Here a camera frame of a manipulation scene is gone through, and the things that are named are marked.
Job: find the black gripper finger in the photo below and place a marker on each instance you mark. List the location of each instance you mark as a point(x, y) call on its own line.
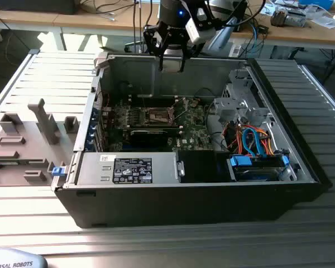
point(153, 39)
point(188, 51)

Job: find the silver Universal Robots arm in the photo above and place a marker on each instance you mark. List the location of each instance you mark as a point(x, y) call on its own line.
point(219, 7)

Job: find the metal locking lever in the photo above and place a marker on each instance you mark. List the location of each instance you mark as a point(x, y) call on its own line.
point(142, 100)

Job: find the black upright box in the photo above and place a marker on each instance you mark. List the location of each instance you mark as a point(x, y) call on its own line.
point(240, 14)

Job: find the metal drive cage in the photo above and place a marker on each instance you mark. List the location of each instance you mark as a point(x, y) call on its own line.
point(234, 107)

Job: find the green motherboard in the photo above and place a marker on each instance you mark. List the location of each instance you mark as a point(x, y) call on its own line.
point(196, 131)

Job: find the wooden desk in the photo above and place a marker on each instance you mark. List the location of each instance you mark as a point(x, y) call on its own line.
point(296, 35)
point(72, 22)

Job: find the black graphics card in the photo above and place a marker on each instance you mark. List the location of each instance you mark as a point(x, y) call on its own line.
point(148, 138)

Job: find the grey metal device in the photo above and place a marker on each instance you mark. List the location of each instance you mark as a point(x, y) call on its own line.
point(294, 19)

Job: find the black plastic shroud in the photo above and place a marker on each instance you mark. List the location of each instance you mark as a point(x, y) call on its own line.
point(201, 167)

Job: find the black box on desk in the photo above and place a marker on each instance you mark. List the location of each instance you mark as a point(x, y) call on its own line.
point(36, 7)

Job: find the blue box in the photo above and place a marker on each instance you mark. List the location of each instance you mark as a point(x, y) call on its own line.
point(318, 3)

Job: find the hard disk in blue carrier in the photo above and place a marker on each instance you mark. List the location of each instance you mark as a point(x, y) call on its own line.
point(254, 174)

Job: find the white paper sheet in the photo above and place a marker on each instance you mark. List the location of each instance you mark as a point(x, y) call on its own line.
point(325, 21)

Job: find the grey power supply unit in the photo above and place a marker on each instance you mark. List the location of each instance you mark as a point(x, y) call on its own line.
point(95, 170)

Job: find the black PC case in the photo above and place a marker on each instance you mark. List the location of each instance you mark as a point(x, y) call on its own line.
point(156, 206)

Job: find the blue case latch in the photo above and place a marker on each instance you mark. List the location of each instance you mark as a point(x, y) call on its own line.
point(58, 171)

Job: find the grey parts rack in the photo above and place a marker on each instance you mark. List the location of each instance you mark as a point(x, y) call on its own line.
point(30, 156)

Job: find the grey Universal Robots housing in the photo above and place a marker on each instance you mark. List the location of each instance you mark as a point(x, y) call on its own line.
point(14, 259)

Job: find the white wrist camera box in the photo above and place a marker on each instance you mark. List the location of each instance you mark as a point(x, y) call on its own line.
point(196, 33)

